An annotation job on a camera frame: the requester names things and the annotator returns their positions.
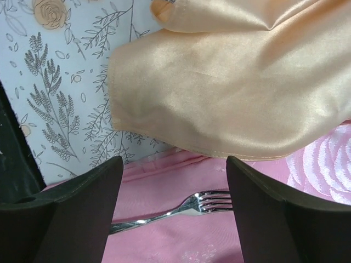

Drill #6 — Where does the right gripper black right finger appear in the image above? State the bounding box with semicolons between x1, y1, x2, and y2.
227;156;350;263

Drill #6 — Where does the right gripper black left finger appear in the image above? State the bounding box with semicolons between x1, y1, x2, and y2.
1;157;122;262

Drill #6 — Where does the peach satin napkin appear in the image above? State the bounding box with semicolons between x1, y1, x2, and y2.
107;1;350;161

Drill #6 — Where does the silver fork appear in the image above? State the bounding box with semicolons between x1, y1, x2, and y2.
109;190;233;235

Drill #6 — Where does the pink rose placemat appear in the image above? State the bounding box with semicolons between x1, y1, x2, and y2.
103;123;350;262

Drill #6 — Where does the floral tablecloth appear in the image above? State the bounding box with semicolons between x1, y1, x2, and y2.
1;1;168;185

